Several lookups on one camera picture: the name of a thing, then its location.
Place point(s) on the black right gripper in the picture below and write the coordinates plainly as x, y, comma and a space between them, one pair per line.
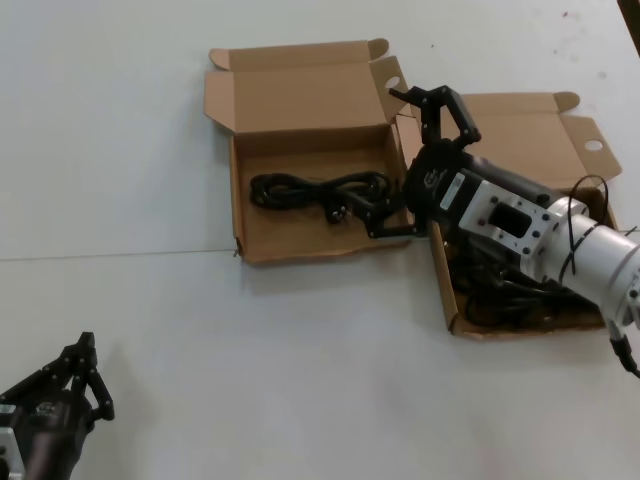
430, 185

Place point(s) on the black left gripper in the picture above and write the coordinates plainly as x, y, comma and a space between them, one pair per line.
50, 420

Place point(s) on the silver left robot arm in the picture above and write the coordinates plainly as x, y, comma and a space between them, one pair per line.
7, 450

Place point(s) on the cardboard box with intact edge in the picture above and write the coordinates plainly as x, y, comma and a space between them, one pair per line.
525, 130

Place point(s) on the cardboard box with torn edge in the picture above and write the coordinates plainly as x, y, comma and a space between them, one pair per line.
300, 95

